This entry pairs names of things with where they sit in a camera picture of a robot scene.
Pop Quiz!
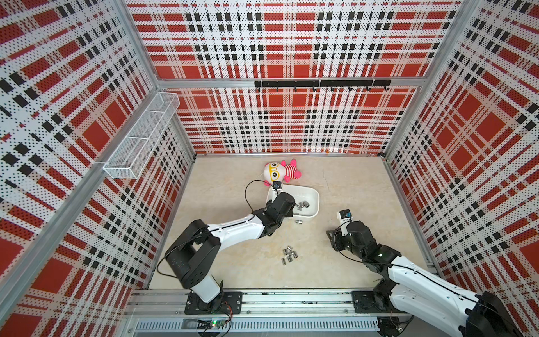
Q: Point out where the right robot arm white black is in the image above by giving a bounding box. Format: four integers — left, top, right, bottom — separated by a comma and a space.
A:
326, 221, 522, 336

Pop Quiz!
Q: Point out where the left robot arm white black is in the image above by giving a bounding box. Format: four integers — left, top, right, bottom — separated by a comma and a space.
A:
163, 192, 296, 314

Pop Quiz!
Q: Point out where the white plastic storage box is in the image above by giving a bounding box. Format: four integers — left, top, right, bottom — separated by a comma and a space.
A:
278, 185, 320, 220

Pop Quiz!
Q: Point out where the pink striped plush doll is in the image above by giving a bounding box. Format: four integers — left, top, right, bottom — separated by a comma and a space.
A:
263, 159, 302, 186

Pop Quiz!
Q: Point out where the green circuit board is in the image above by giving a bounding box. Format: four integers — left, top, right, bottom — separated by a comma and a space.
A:
196, 319, 227, 330

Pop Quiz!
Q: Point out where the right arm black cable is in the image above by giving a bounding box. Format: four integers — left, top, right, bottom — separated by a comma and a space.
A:
332, 229, 371, 266

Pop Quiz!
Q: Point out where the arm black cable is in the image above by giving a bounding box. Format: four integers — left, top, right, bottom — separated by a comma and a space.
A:
332, 229, 371, 266
244, 180, 275, 213

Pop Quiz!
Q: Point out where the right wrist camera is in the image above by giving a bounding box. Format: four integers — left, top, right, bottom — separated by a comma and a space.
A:
338, 209, 352, 236

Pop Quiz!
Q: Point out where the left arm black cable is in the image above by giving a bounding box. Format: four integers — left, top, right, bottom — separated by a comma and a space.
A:
244, 180, 275, 213

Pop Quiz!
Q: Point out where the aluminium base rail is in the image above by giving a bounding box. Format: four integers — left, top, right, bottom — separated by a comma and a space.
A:
119, 288, 416, 336

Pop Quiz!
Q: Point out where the black hook rail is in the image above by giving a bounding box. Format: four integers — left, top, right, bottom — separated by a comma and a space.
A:
254, 79, 392, 89

